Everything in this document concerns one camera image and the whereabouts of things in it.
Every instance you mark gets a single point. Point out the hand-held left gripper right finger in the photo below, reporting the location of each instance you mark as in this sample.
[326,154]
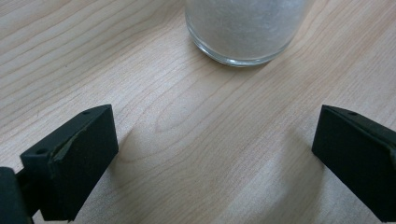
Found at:
[358,155]

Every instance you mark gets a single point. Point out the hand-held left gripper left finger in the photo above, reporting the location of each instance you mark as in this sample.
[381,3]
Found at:
[71,165]

